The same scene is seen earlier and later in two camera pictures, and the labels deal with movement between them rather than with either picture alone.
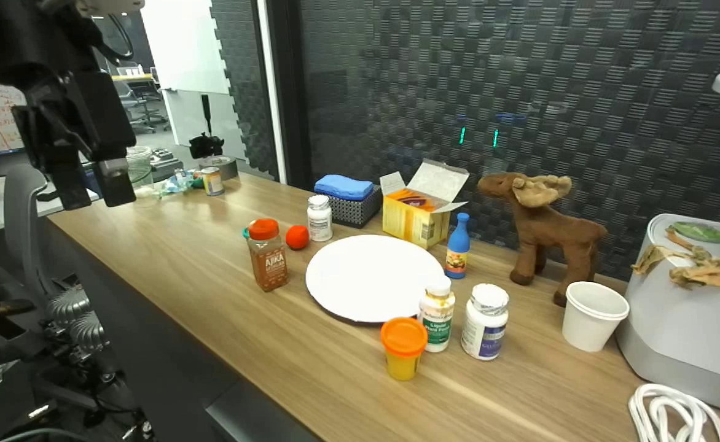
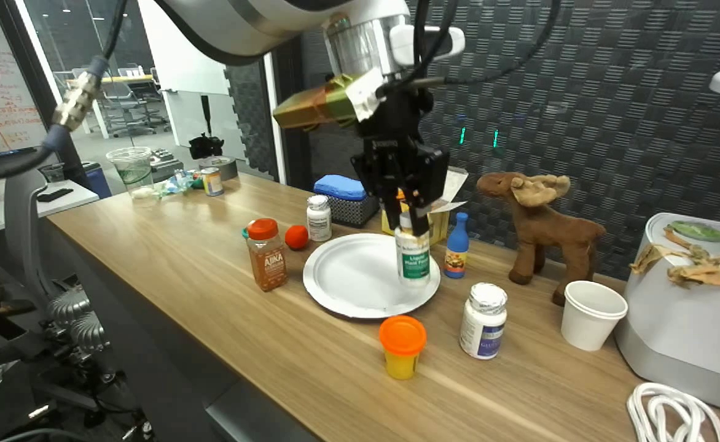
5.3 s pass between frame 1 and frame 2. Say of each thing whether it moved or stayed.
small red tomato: stayed
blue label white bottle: stayed
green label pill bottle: moved
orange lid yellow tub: stayed
